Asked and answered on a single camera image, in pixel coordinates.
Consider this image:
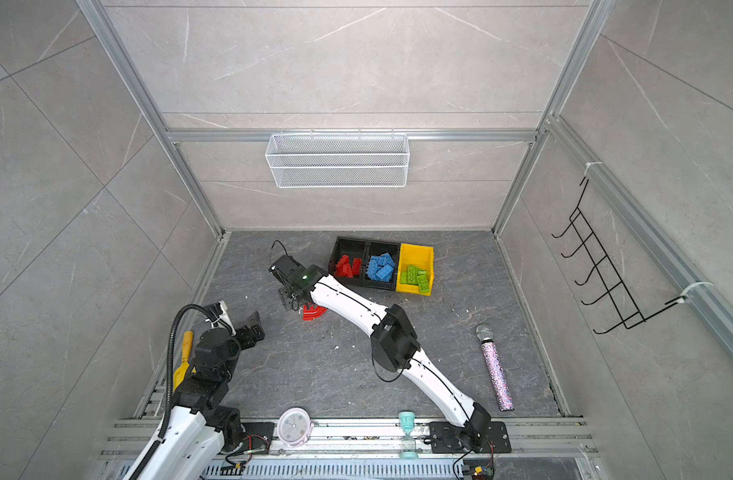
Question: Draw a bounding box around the red arch lego piece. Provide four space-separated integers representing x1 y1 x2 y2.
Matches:
302 304 328 321

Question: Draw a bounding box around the blue lego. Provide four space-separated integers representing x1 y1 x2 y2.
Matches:
377 265 394 283
377 253 395 267
366 256 381 281

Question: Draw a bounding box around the red lego brick stack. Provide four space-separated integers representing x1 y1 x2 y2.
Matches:
352 258 362 278

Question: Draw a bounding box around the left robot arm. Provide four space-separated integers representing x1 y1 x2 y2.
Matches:
126 303 268 479

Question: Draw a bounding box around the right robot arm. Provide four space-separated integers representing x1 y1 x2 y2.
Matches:
270 255 491 452

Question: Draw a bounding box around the yellow toy shovel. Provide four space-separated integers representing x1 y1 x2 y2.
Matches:
172 330 194 390

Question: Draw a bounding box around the left black storage bin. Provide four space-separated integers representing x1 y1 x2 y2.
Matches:
328 236 367 286

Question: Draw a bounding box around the black storage bin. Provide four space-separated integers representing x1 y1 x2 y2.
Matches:
362 241 400 291
328 236 367 286

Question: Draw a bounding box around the right black storage bin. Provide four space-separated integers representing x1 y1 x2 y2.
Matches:
362 241 400 291

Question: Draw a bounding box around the white round timer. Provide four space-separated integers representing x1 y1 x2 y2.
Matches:
276 407 314 447

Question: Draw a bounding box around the yellow storage bin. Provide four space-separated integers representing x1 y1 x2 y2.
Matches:
395 243 434 295

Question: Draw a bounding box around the teal hourglass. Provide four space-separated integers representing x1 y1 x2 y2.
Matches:
398 411 418 460

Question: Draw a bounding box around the glittery purple roll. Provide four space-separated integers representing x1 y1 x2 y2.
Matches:
475 324 514 412

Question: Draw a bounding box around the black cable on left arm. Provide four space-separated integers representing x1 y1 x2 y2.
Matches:
157 303 230 439

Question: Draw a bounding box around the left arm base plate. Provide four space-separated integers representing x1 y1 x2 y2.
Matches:
222 421 276 454

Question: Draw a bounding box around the white wire mesh basket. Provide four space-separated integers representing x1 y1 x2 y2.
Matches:
266 133 410 188

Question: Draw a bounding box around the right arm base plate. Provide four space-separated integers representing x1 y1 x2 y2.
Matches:
427 421 512 454

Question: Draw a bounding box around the black wire hook rack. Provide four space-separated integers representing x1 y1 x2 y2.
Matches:
551 177 713 335

